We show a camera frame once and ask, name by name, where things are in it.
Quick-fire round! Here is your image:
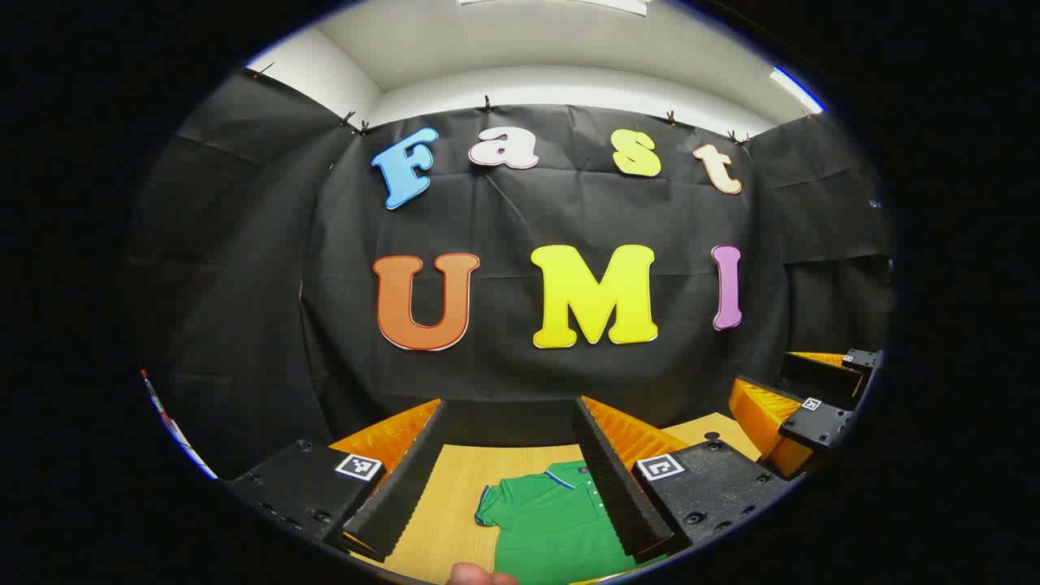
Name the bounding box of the narrow ceiling light strip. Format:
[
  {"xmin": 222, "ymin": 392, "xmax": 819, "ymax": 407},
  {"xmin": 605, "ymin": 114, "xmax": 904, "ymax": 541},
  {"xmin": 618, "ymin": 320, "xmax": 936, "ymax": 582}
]
[{"xmin": 769, "ymin": 65, "xmax": 826, "ymax": 115}]

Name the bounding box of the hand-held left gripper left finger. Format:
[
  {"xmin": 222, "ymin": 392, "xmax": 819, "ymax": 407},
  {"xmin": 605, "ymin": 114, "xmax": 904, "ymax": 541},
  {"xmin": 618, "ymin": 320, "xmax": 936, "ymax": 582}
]
[{"xmin": 221, "ymin": 398, "xmax": 449, "ymax": 563}]

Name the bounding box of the green T-shirt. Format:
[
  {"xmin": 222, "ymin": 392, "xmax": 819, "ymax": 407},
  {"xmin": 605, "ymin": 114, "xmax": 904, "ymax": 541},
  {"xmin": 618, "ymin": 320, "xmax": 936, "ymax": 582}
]
[{"xmin": 474, "ymin": 460, "xmax": 667, "ymax": 584}]

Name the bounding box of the wide ceiling light panel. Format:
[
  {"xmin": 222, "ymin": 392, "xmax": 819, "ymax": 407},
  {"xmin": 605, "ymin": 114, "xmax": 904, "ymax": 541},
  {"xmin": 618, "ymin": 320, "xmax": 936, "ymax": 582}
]
[{"xmin": 457, "ymin": 0, "xmax": 652, "ymax": 17}]

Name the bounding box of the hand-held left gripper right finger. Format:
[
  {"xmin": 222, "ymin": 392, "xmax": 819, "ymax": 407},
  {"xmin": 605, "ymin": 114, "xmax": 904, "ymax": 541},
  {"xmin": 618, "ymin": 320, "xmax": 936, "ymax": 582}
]
[{"xmin": 572, "ymin": 396, "xmax": 807, "ymax": 566}]

